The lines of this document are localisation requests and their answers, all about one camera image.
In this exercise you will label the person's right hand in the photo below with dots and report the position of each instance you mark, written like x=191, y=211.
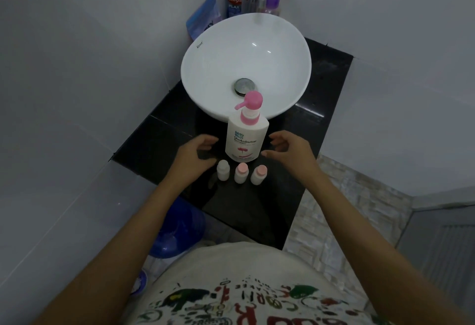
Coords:
x=297, y=161

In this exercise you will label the person's left hand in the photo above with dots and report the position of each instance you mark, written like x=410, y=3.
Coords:
x=189, y=167

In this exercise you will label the white cap bottom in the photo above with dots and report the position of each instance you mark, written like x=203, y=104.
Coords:
x=223, y=164

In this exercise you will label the small translucent bottle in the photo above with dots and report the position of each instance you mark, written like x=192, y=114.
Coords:
x=257, y=179
x=240, y=177
x=223, y=174

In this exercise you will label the pink cap top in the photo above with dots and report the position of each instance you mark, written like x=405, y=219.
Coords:
x=261, y=169

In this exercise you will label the pink cap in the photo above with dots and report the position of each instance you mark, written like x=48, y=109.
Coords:
x=261, y=169
x=242, y=168

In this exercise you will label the white hand sanitizer pump bottle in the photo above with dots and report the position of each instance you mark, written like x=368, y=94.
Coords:
x=245, y=139

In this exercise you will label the person's left forearm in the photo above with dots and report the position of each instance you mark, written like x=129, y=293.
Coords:
x=111, y=261

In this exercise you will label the person's right forearm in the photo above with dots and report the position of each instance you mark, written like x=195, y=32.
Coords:
x=371, y=254

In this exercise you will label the purple capped bottle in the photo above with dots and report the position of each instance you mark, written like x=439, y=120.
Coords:
x=272, y=0

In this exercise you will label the blue plastic bucket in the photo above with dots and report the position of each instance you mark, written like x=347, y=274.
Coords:
x=185, y=224

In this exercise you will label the metal sink drain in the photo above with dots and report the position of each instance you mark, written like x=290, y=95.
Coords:
x=243, y=85

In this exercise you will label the white round sink basin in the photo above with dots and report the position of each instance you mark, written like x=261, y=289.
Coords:
x=222, y=61

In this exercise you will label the white printed shirt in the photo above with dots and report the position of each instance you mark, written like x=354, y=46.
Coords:
x=245, y=273

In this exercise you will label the white blue round container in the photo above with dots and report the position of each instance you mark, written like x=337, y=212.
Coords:
x=140, y=284

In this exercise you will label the blue pouch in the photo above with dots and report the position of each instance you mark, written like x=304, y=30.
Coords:
x=202, y=17

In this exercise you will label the grey door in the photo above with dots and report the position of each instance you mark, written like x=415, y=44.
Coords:
x=445, y=247

